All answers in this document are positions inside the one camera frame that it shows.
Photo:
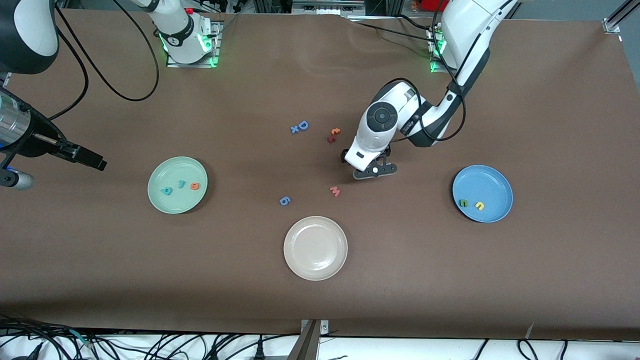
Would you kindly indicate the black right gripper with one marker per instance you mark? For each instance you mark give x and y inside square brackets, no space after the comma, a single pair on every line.
[39,140]

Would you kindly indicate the teal foam letter a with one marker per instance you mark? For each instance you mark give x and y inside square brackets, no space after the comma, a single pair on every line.
[168,190]

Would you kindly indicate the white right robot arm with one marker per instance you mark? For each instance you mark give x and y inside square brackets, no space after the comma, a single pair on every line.
[30,25]

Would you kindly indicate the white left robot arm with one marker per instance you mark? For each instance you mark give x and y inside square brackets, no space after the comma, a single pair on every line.
[465,25]

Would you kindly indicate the pink foam letter w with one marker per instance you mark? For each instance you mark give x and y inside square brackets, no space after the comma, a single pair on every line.
[335,191]

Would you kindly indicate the blue foam letter D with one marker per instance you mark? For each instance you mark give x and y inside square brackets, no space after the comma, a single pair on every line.
[299,125]

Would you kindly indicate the blue foam letter g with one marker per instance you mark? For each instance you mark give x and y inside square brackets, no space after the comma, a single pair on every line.
[287,202]

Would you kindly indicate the light green plate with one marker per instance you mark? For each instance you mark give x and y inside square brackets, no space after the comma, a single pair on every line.
[177,172]

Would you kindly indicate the beige white plate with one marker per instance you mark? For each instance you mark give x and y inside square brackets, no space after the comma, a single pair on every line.
[315,248]

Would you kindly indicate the blue plate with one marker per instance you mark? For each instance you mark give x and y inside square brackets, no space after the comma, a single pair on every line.
[487,185]

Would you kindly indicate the brown table cover sheet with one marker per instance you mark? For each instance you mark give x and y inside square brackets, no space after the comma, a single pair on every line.
[450,280]

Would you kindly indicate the grey power strip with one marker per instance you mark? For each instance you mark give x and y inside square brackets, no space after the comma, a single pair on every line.
[327,7]

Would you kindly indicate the red box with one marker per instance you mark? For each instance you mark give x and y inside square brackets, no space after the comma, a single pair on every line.
[431,5]

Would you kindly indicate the aluminium profile beam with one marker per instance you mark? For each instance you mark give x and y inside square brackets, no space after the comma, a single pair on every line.
[306,345]

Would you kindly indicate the black power plug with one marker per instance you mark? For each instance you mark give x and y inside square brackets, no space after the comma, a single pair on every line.
[259,352]

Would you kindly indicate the aluminium corner profile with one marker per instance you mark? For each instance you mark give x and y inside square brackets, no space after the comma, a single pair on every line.
[614,22]

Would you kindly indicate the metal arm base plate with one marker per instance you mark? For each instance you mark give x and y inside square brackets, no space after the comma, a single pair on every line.
[437,70]
[192,65]

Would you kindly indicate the small metal bracket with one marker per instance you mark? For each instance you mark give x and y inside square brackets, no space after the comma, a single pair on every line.
[325,327]

